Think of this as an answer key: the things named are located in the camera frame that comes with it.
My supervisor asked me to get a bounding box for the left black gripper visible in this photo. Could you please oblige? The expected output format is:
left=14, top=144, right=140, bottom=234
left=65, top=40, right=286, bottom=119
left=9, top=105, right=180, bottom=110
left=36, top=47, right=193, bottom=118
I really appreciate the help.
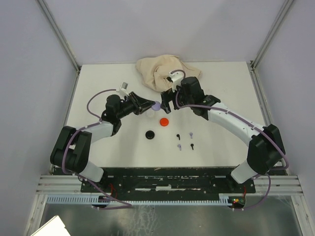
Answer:
left=117, top=91, right=156, bottom=119

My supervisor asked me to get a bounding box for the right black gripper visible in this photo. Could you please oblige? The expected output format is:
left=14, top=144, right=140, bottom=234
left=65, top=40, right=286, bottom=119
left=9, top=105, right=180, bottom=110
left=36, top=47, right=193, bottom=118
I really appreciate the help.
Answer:
left=160, top=85, right=193, bottom=114

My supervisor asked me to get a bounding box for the purple charging case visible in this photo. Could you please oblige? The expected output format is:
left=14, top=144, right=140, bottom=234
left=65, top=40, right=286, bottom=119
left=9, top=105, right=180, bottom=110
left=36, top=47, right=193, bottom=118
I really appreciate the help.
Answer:
left=151, top=101, right=161, bottom=111

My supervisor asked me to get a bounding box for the white charging case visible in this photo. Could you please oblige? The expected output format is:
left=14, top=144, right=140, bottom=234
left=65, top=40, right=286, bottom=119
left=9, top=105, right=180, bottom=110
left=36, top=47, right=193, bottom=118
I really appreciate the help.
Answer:
left=147, top=112, right=154, bottom=118

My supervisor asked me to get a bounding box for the red charging case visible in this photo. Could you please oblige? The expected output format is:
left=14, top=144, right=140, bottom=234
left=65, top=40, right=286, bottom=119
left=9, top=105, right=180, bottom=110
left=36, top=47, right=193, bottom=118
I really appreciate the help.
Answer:
left=159, top=118, right=169, bottom=127

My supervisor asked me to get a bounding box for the black charging case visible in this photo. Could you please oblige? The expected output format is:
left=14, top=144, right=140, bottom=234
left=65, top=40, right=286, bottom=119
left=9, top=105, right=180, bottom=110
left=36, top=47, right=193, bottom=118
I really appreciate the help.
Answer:
left=145, top=130, right=155, bottom=140

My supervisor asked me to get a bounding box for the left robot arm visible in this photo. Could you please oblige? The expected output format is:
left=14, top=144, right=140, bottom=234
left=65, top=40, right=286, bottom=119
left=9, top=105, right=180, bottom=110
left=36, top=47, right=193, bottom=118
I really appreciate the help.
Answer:
left=50, top=92, right=156, bottom=192

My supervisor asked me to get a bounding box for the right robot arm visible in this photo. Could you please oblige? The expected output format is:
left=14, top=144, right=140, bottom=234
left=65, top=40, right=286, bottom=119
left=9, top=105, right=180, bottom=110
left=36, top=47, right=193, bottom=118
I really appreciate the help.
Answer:
left=161, top=72, right=288, bottom=192

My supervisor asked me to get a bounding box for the beige crumpled cloth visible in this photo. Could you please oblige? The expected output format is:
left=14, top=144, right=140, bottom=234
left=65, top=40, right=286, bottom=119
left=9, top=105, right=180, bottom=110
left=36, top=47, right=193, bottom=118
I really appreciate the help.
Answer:
left=135, top=55, right=202, bottom=92

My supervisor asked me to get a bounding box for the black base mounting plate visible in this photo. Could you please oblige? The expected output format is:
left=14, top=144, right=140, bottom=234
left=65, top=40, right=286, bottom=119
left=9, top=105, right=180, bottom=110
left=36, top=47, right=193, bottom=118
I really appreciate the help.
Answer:
left=97, top=167, right=256, bottom=201

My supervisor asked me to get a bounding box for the white paper sheet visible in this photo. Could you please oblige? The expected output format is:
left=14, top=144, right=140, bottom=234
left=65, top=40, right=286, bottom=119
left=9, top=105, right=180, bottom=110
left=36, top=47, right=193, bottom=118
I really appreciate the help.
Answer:
left=31, top=215, right=70, bottom=236

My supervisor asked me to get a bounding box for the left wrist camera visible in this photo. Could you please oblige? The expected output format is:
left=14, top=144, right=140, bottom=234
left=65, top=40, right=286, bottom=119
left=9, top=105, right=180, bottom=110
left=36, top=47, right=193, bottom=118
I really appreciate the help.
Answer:
left=117, top=82, right=128, bottom=96

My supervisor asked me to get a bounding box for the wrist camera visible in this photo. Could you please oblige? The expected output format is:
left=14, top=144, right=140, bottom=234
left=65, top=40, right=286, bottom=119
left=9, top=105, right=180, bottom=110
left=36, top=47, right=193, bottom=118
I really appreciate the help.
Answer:
left=117, top=82, right=128, bottom=96
left=167, top=71, right=185, bottom=92

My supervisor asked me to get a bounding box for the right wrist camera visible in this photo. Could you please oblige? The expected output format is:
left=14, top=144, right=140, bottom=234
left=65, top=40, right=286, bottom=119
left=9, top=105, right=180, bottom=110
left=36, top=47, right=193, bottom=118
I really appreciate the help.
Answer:
left=167, top=71, right=185, bottom=92

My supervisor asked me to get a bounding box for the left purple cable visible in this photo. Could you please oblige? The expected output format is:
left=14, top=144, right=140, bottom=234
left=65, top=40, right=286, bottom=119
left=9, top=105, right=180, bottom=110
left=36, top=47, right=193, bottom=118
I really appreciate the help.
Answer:
left=61, top=89, right=133, bottom=211

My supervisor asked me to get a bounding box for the left aluminium frame post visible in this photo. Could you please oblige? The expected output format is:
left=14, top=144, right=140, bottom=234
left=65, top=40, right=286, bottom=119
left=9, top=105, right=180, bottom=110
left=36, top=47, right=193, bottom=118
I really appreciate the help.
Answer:
left=36, top=0, right=81, bottom=71

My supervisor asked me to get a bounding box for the aluminium frame post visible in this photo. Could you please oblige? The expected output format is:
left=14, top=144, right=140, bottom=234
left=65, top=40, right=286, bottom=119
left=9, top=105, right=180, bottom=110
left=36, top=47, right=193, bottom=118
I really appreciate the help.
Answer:
left=251, top=0, right=296, bottom=70
left=36, top=0, right=81, bottom=71

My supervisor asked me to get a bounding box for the right aluminium frame post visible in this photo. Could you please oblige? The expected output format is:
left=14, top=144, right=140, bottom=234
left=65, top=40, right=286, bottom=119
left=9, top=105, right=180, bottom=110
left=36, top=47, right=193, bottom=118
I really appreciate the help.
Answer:
left=251, top=0, right=296, bottom=70

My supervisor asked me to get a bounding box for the blue cable duct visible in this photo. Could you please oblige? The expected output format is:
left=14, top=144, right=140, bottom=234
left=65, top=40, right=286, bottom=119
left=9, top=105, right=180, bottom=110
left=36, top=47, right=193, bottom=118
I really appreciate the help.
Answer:
left=46, top=194, right=232, bottom=206

